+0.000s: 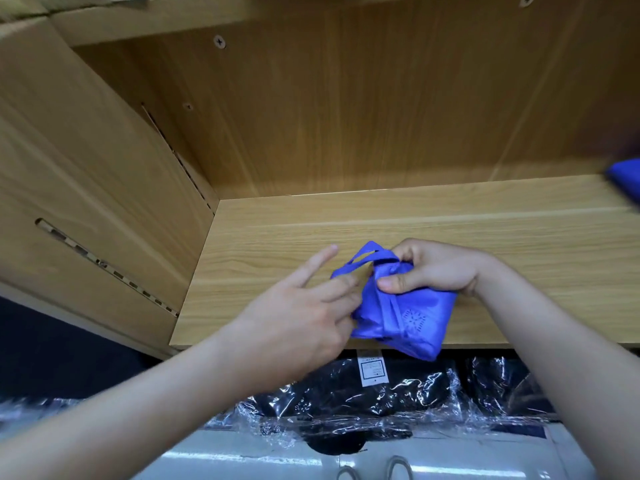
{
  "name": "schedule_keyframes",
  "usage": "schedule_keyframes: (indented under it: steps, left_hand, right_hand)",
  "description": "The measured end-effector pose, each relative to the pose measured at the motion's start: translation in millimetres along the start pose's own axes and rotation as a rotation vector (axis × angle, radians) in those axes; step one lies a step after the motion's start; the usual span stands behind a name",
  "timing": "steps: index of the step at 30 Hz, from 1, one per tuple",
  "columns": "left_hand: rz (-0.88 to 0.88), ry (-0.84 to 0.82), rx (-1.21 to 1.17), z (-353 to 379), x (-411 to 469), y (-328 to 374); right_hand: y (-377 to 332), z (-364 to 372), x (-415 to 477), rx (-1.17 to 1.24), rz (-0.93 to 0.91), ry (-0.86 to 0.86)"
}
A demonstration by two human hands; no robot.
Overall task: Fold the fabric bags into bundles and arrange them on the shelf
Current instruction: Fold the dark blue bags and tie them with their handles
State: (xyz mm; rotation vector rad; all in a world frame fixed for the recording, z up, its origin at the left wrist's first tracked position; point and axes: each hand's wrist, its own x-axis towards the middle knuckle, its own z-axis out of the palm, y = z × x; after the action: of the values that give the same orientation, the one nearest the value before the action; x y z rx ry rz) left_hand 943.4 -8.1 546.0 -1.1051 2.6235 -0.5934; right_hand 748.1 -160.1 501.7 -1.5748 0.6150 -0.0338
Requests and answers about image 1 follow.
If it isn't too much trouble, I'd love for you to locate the person's left hand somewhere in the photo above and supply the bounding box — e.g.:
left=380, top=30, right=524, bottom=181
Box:
left=222, top=243, right=365, bottom=398

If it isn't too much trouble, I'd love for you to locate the person's right forearm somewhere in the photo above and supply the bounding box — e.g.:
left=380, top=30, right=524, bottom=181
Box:
left=475, top=263, right=640, bottom=480

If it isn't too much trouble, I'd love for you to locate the person's right shoe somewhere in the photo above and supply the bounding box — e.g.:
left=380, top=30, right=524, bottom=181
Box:
left=384, top=455, right=415, bottom=480

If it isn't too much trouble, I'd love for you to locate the beige woven basket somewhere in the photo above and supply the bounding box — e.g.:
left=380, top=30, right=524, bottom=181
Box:
left=0, top=0, right=151, bottom=20

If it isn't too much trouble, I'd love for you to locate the person's left forearm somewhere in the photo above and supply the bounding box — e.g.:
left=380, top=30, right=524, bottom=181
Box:
left=0, top=339, right=256, bottom=480

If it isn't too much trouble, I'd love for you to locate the black wrapped bag with tag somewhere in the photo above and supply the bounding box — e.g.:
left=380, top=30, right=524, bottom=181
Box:
left=243, top=353, right=468, bottom=456

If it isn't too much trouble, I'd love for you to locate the person's right hand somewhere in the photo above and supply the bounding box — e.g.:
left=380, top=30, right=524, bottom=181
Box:
left=375, top=237, right=504, bottom=302

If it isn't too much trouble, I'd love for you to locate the black plastic-wrapped bag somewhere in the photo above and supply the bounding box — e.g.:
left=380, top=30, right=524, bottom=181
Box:
left=0, top=395, right=251, bottom=443
left=465, top=353, right=559, bottom=428

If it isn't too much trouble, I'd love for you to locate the blue non-woven bag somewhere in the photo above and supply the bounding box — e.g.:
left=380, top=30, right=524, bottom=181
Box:
left=606, top=157, right=640, bottom=205
left=330, top=239, right=458, bottom=363

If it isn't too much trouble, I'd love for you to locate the white paper tag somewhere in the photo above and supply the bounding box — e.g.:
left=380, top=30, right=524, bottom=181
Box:
left=357, top=355, right=390, bottom=388

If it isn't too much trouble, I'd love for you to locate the wooden shelf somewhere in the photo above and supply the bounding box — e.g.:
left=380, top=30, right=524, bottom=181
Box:
left=0, top=0, right=640, bottom=361

